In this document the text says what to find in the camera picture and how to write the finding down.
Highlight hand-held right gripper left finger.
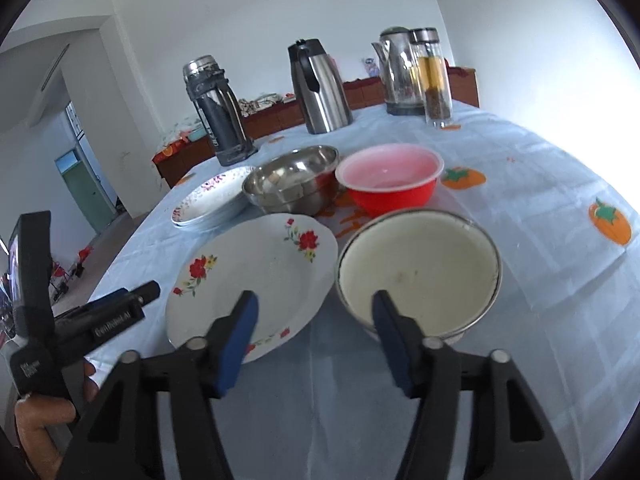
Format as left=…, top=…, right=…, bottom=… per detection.
left=55, top=290, right=261, bottom=480

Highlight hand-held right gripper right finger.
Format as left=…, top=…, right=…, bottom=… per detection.
left=371, top=290, right=576, bottom=480

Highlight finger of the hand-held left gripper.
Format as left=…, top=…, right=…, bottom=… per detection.
left=86, top=286, right=132, bottom=311
left=121, top=281, right=161, bottom=308

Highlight red flower white plate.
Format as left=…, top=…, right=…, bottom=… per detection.
left=165, top=212, right=339, bottom=365

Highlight white enamel bowl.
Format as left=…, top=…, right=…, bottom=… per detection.
left=335, top=209, right=502, bottom=346

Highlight pink floral white plate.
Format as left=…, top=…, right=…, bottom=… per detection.
left=171, top=165, right=257, bottom=226
left=175, top=199, right=252, bottom=232

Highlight red plastic bowl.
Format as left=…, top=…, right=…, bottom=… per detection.
left=335, top=143, right=445, bottom=218

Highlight stainless steel bowl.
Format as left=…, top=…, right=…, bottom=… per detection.
left=242, top=145, right=341, bottom=215

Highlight person's left hand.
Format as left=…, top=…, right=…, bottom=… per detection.
left=14, top=361, right=97, bottom=479

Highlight green door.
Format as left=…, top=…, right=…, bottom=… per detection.
left=55, top=150, right=118, bottom=233

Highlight persimmon print tablecloth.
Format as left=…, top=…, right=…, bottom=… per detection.
left=82, top=97, right=638, bottom=480

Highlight window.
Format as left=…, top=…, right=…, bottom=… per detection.
left=65, top=102, right=87, bottom=138

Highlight white plastic bags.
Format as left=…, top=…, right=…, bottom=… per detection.
left=165, top=117, right=201, bottom=146

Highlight dark vacuum flask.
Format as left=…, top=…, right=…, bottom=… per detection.
left=182, top=56, right=259, bottom=167

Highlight brown wooden sideboard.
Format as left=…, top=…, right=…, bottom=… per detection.
left=151, top=65, right=481, bottom=190

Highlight ceiling tube light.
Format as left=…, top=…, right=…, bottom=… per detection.
left=40, top=42, right=71, bottom=92

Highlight glass tea bottle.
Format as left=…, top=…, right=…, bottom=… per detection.
left=409, top=27, right=453, bottom=128

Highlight steel electric kettle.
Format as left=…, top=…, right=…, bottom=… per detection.
left=371, top=26, right=426, bottom=116

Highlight steel carafe black handle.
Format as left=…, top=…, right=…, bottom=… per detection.
left=287, top=38, right=354, bottom=135

